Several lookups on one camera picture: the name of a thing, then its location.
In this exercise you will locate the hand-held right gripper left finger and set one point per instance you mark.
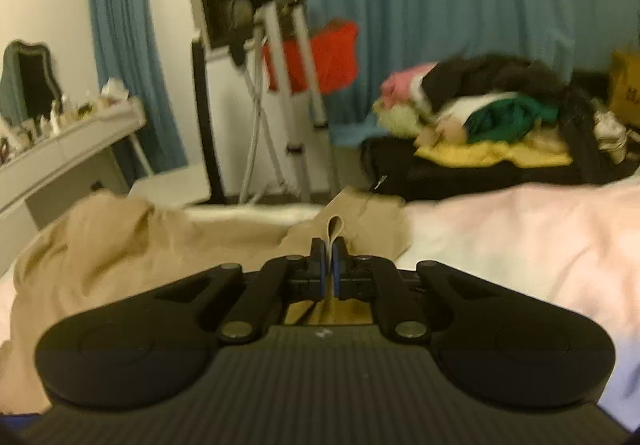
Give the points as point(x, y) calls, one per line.
point(324, 272)

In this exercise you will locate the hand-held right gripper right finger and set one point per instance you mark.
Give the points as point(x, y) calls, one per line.
point(339, 272)

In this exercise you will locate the tan hoodie with white print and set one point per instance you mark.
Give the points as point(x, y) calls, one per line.
point(100, 250)

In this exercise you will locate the pile of mixed clothes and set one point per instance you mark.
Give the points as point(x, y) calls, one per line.
point(500, 72)

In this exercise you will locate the black suitcase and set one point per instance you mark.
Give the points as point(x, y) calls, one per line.
point(450, 180)

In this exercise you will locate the yellow cloth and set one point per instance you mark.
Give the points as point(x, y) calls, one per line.
point(475, 152)

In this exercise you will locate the pastel tie-dye blanket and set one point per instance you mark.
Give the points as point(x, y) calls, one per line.
point(525, 235)

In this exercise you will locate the pink cloth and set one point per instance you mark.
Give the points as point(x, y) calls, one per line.
point(400, 82)

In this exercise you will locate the white garment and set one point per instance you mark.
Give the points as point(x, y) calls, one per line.
point(462, 107)

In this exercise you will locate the red cloth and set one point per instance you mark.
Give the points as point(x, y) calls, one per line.
point(335, 55)

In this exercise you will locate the green garment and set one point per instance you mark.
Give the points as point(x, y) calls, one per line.
point(505, 117)

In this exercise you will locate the tissue box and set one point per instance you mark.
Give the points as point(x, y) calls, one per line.
point(114, 92)

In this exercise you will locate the white vanity desk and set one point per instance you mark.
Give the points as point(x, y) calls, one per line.
point(50, 165)

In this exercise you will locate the narrow blue curtain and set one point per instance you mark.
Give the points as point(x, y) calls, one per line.
point(120, 50)

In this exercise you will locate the row of cosmetic bottles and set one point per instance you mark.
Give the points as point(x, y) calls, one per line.
point(60, 117)

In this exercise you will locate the yellow paper bag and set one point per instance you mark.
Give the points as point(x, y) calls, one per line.
point(627, 85)

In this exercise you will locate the wavy-edged mirror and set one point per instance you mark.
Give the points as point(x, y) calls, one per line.
point(32, 80)

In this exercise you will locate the black upright frame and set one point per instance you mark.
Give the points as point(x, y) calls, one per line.
point(207, 125)

